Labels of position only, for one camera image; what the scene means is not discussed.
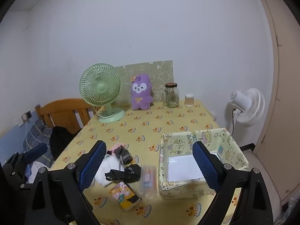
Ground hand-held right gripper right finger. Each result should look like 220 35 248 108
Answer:
193 141 274 225

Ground white plastic packet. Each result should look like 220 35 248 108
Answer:
95 156 125 185

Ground green desk fan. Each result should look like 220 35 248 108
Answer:
79 63 126 123

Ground patterned fabric storage box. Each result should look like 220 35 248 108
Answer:
158 128 249 200

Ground purple plush toy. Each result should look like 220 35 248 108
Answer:
130 73 154 111

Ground black fan cable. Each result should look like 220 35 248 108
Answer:
228 108 237 134

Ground blue plaid blanket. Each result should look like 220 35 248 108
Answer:
0 118 54 183

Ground green patterned board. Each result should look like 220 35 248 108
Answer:
115 60 174 104

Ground white standing fan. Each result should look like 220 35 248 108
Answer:
226 88 265 134

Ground clear plastic packet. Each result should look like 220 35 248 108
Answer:
139 164 157 200

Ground cartoon print tissue packet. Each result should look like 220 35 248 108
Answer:
108 181 142 212

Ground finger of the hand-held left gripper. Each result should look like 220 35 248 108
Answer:
6 178 35 225
5 143 49 177

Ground black cloth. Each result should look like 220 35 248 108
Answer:
49 126 75 160

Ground white paper sheet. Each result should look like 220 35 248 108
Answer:
167 153 219 182

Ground beige door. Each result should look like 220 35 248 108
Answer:
254 0 300 204

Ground grey socks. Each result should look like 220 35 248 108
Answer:
114 145 133 171

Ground glass jar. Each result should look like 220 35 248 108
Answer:
162 83 180 108

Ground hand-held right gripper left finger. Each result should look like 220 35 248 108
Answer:
25 141 107 225

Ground pink tissue packet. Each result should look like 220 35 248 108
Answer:
106 142 128 156

